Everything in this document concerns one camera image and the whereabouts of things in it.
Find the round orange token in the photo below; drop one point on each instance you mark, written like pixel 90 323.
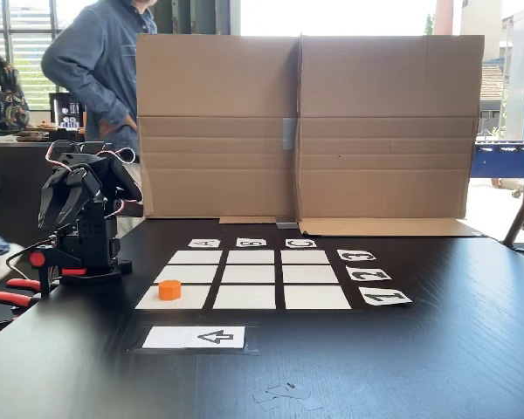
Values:
pixel 170 291

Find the white paper grid square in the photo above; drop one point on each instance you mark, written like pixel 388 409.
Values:
pixel 248 274
pixel 187 274
pixel 250 256
pixel 196 299
pixel 244 297
pixel 310 274
pixel 316 297
pixel 305 256
pixel 195 256

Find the person's hand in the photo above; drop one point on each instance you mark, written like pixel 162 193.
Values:
pixel 118 125

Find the grey counter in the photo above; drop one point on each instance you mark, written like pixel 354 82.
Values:
pixel 22 183

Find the black mini fridge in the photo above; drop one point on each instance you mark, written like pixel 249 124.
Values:
pixel 65 109

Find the wooden food tray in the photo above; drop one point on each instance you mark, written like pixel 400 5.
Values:
pixel 35 131

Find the dark flowered backpack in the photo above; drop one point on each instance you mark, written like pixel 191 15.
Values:
pixel 8 100

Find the letter A paper sheet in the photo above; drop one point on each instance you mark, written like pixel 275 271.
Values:
pixel 192 245

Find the brown cardboard panel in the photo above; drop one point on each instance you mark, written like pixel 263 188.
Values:
pixel 388 78
pixel 218 78

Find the letter B paper sheet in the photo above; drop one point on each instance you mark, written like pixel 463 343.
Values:
pixel 240 245

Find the short grey tape strip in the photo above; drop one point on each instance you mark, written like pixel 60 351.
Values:
pixel 287 223

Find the long grey tape strip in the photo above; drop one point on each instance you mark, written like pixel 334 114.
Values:
pixel 289 133

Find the letter C paper sheet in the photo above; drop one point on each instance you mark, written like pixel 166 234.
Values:
pixel 290 245

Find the white arrow paper sheet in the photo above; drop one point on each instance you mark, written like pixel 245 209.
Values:
pixel 238 338

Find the number 3 paper sheet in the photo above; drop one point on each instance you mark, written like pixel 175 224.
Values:
pixel 342 258

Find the number 2 paper sheet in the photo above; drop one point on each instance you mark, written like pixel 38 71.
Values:
pixel 353 277

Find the clear tape scraps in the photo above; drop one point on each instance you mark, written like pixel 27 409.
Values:
pixel 288 395

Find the number 1 paper sheet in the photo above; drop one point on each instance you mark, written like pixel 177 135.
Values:
pixel 369 302

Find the blue foosball table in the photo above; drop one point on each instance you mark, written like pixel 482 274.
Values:
pixel 506 161

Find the window with dark frame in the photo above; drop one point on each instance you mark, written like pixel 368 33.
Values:
pixel 26 26

